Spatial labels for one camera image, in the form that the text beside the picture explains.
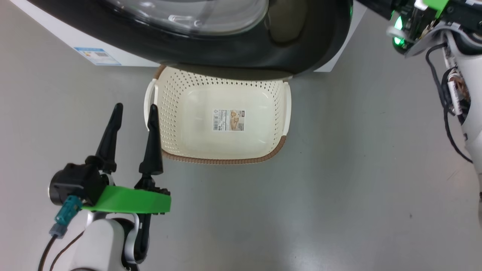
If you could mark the blue energy label sticker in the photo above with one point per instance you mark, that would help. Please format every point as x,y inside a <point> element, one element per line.
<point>97,55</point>

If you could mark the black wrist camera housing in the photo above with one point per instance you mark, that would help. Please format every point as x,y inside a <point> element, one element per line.
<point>75,180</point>

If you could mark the printed basket label sticker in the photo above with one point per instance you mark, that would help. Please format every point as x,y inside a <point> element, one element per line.
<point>228,120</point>

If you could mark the dark washing machine door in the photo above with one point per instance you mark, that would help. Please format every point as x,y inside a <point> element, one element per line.
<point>226,52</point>

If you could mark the white washing machine body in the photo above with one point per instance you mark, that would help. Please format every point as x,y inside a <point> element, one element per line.
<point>67,34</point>

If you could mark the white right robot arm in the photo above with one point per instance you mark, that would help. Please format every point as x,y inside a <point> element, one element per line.
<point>472,75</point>

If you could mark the cream perforated laundry basket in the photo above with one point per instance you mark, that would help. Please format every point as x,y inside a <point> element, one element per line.
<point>196,113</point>

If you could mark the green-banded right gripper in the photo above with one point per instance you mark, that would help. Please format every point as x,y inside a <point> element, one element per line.
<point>429,15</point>

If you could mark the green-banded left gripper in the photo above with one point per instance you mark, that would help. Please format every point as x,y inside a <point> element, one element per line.
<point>131,200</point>

